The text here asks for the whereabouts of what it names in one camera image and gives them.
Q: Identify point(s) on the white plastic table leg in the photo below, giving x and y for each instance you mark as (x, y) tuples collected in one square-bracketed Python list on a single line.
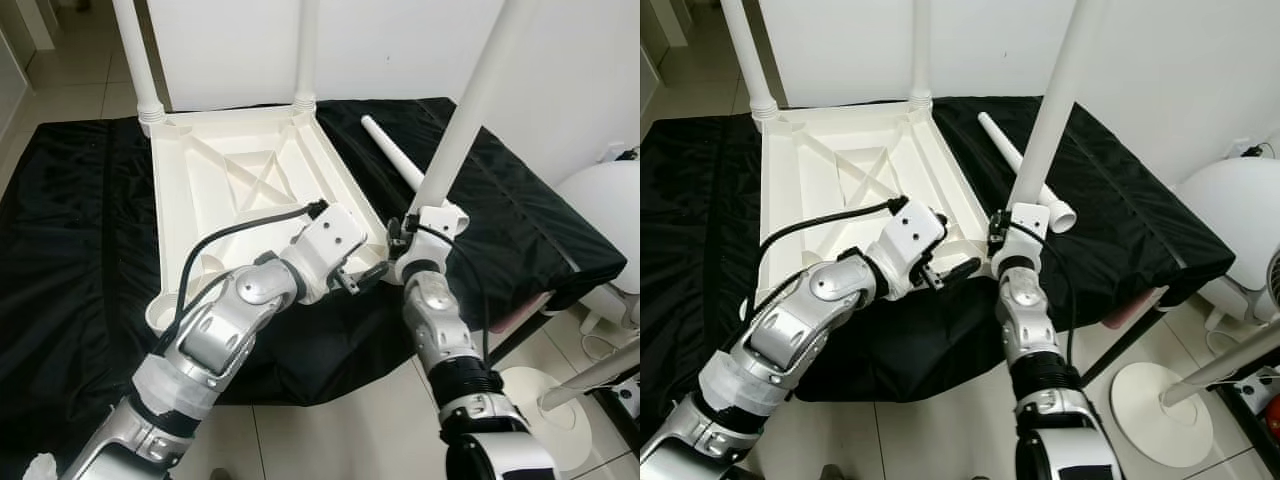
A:
[(385, 145), (745, 55), (1060, 100), (921, 50), (307, 50), (470, 120), (135, 60), (1000, 140)]

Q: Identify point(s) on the white plastic table top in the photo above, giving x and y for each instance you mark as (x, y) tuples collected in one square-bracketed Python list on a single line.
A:
[(800, 190), (200, 190)]

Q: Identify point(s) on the dark robot left foot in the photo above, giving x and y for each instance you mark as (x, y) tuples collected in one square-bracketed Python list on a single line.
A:
[(835, 472), (220, 474)]

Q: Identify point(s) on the black table cloth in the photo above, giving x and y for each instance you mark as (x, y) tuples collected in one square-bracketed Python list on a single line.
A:
[(690, 250), (60, 250)]

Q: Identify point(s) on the white power strip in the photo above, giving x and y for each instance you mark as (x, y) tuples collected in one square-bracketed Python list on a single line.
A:
[(1255, 392), (627, 395)]

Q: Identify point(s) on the small red object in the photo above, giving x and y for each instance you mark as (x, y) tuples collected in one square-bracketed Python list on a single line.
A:
[(1273, 412)]

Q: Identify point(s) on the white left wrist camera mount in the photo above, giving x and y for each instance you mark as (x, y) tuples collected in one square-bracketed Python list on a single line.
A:
[(335, 235), (912, 232)]

